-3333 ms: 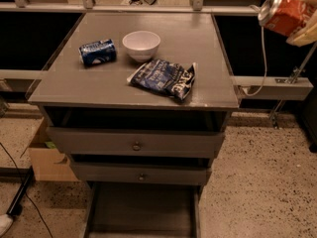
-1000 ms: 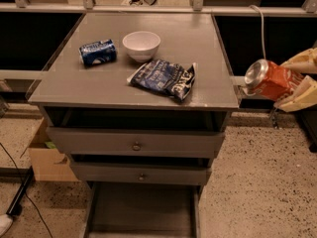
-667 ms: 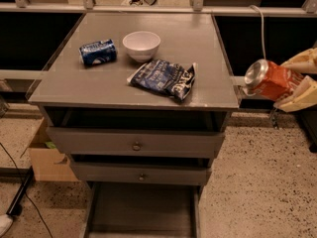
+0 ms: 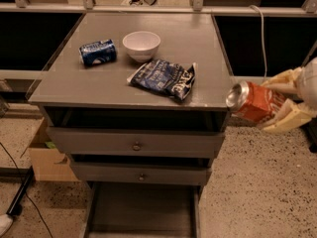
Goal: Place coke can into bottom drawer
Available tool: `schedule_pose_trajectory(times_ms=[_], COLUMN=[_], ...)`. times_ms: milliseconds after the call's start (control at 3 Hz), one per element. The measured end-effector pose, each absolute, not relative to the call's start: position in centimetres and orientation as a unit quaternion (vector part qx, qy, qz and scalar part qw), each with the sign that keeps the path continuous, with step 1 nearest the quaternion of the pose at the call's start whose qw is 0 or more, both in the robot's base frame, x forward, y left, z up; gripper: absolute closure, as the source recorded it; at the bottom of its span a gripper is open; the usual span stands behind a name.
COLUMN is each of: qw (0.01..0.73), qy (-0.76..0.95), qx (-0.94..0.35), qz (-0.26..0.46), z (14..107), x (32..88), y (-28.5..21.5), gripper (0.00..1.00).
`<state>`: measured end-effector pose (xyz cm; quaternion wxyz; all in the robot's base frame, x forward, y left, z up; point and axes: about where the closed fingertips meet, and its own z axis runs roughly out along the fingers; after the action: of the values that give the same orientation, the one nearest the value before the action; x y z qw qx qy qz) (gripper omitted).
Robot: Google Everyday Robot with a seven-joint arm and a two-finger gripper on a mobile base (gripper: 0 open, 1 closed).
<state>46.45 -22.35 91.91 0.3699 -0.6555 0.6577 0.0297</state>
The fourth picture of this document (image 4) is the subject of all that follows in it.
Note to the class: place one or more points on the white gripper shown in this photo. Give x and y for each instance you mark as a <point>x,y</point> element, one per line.
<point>309,83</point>

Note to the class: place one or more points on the orange coke can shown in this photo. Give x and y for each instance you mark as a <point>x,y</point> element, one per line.
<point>254,102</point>

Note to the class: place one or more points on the grey drawer cabinet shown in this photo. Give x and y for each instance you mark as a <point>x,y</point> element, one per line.
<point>72,95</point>

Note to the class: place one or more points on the grey middle drawer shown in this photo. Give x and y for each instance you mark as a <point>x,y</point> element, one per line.
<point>142,171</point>

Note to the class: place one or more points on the blue pepsi can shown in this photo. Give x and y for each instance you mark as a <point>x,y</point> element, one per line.
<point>98,52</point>

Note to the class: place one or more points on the open grey bottom drawer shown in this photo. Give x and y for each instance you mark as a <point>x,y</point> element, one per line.
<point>132,210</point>

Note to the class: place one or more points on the grey top drawer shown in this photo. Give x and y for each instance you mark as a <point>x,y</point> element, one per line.
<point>136,142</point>

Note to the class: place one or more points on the blue chip bag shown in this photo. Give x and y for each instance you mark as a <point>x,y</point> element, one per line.
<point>164,77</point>

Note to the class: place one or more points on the white bowl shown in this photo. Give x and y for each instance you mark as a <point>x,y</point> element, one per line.
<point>141,46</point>

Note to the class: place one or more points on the cardboard box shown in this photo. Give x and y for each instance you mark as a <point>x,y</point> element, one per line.
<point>48,163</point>

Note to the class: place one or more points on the black floor bar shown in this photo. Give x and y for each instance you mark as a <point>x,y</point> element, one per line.
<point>26,177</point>

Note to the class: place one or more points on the metal rail frame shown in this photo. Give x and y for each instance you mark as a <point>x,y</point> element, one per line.
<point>237,38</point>

